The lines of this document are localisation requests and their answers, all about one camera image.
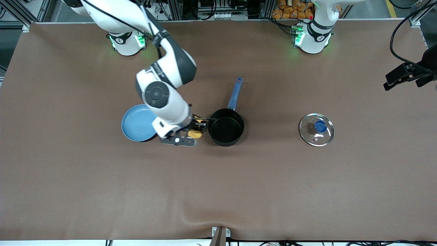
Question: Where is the glass lid with blue knob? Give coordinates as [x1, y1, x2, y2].
[299, 113, 335, 147]

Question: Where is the round blue plate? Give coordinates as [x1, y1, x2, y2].
[121, 104, 161, 142]

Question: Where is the brown table cover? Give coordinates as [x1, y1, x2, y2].
[0, 20, 437, 242]

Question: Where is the grey equipment box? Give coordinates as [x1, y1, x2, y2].
[197, 0, 233, 20]

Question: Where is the white power strip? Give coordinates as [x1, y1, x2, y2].
[146, 0, 163, 13]

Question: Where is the bag of orange snacks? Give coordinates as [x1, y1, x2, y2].
[272, 0, 315, 20]

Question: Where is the black pot with blue handle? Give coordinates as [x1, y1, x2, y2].
[207, 77, 245, 147]

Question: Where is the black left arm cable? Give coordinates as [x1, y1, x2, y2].
[389, 0, 437, 74]

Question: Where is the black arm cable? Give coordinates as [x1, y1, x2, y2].
[389, 0, 437, 74]
[81, 0, 165, 59]

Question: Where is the aluminium frame post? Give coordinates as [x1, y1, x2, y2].
[0, 0, 52, 30]
[408, 0, 437, 28]

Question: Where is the metal table clamp bracket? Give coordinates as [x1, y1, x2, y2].
[211, 226, 231, 246]

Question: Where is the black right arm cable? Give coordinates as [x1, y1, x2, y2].
[81, 0, 165, 59]

